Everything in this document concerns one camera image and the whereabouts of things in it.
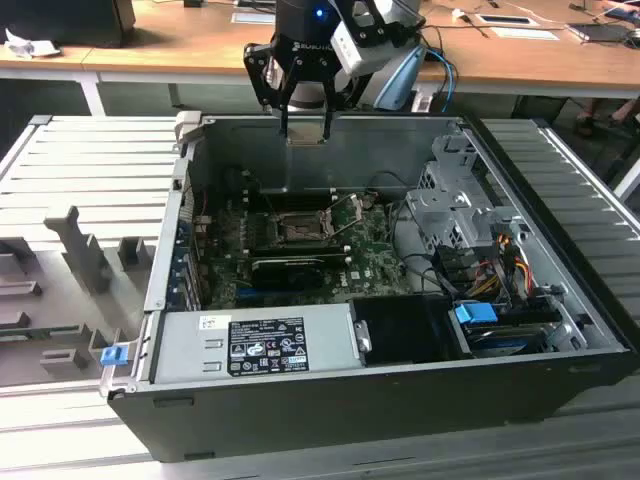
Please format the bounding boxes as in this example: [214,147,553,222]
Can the black power supply label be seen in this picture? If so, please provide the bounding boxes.
[227,315,311,377]

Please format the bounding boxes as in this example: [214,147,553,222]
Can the crumpled white paper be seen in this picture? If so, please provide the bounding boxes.
[3,26,62,59]

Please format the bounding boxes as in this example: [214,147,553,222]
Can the thin metal locking lever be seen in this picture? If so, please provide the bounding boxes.
[260,190,279,224]

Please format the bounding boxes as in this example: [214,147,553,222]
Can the black monitor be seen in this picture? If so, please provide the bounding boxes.
[0,0,137,50]

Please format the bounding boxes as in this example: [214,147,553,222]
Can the person's sandaled feet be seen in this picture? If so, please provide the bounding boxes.
[573,96,640,139]

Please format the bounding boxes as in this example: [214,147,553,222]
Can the blue expansion card retainer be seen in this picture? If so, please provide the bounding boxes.
[169,219,202,309]

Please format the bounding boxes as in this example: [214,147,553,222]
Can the black camera bracket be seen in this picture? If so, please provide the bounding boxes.
[343,0,427,49]

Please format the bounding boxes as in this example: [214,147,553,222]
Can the pale blue teach pendant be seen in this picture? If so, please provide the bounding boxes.
[373,46,427,112]

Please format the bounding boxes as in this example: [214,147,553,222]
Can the black PC case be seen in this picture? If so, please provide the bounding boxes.
[107,112,640,464]

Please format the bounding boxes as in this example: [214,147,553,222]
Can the grey desk cable grommet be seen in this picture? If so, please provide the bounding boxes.
[230,11,277,26]
[473,13,532,27]

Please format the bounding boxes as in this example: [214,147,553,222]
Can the wooden desk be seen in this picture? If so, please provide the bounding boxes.
[0,0,640,100]

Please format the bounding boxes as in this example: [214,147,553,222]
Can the silver drive cage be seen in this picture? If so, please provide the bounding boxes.
[404,133,532,262]

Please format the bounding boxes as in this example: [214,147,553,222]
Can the blue cable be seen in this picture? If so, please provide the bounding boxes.
[430,46,458,114]

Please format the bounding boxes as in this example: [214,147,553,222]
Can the white desk leg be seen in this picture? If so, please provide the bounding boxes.
[73,69,107,117]

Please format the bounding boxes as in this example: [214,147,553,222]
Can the blue plastic latch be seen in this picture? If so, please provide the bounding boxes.
[100,344,127,368]

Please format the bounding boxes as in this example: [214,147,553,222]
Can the CPU socket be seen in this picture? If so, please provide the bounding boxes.
[272,209,334,247]

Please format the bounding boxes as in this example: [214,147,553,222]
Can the metal socket cover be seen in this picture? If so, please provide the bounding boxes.
[323,192,367,237]

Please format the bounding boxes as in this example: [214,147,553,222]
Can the yellow red wire bundle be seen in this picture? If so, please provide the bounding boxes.
[469,233,535,302]

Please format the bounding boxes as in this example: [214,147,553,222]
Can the green motherboard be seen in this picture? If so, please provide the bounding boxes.
[192,192,432,311]

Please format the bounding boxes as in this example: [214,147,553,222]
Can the silver power supply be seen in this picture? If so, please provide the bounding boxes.
[148,303,365,385]

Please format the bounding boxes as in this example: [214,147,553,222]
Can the white paper sheet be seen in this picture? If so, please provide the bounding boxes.
[490,26,562,42]

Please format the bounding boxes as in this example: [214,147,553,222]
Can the grey parts rack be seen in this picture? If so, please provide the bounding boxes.
[0,204,162,385]

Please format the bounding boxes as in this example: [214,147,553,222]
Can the dark notebook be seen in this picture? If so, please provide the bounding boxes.
[565,21,632,45]

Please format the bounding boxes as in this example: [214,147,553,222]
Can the black graphics card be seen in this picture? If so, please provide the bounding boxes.
[249,255,349,293]

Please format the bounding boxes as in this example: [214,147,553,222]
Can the silver metal latch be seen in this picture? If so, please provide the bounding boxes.
[353,319,374,354]

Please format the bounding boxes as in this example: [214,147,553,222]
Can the black RAM slots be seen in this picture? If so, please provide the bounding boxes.
[252,242,351,257]
[247,187,337,212]

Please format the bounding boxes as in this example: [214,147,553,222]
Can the grey plastic case latch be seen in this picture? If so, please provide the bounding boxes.
[173,110,204,147]

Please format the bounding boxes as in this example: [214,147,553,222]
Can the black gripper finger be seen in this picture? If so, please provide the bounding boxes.
[317,55,348,142]
[243,42,302,138]

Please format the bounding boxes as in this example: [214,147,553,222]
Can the green RAM stick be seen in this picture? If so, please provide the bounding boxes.
[0,324,82,338]

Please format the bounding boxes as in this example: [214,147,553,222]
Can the hard disk in blue carrier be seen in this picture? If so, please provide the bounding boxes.
[452,301,551,360]

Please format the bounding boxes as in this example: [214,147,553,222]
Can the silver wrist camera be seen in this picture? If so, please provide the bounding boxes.
[331,19,389,78]

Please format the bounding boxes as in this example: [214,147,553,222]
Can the black wire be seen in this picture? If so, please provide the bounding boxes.
[368,171,407,202]
[398,251,455,297]

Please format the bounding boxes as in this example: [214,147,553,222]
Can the silver CPU plate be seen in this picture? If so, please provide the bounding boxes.
[286,126,329,147]

